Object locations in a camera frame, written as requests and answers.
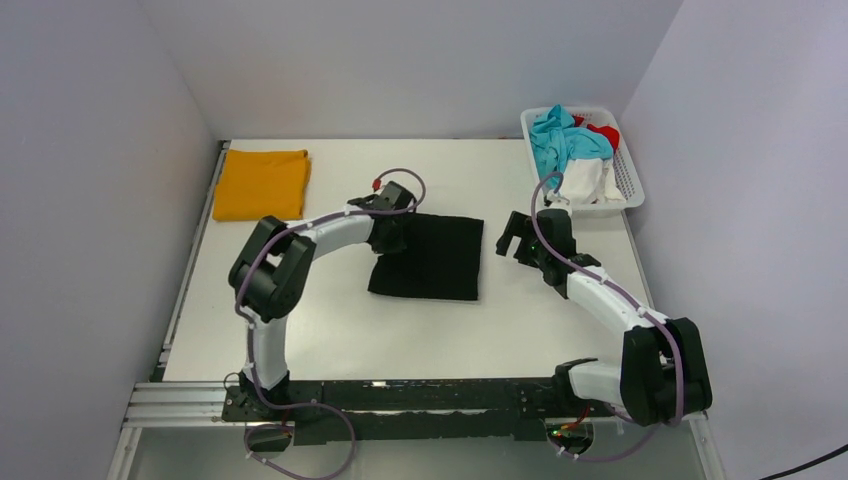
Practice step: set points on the red t shirt in basket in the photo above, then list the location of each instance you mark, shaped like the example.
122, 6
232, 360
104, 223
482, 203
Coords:
610, 133

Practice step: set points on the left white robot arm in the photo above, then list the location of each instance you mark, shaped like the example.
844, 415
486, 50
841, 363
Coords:
271, 271

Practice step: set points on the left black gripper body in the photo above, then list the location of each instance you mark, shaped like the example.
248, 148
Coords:
393, 242

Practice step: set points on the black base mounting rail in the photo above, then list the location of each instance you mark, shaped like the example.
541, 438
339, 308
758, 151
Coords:
523, 409

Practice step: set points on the folded orange t shirt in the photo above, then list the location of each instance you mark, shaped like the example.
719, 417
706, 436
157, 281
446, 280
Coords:
253, 185

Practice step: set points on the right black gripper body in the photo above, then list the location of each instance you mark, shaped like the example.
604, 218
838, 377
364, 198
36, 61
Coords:
539, 249

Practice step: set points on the turquoise t shirt in basket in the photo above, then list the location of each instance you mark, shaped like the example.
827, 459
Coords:
554, 139

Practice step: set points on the black t shirt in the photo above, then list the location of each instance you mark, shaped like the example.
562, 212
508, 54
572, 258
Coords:
441, 260

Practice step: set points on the white t shirt in basket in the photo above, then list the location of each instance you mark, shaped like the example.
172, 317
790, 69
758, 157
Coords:
590, 181

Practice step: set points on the aluminium table frame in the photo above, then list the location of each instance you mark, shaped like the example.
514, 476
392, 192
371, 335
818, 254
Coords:
172, 428

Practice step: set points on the white plastic laundry basket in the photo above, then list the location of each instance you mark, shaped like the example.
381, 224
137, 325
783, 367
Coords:
626, 176

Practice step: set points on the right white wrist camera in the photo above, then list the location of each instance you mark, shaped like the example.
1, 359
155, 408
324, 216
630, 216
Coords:
555, 200

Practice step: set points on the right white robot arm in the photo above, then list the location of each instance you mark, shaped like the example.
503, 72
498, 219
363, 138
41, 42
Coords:
661, 375

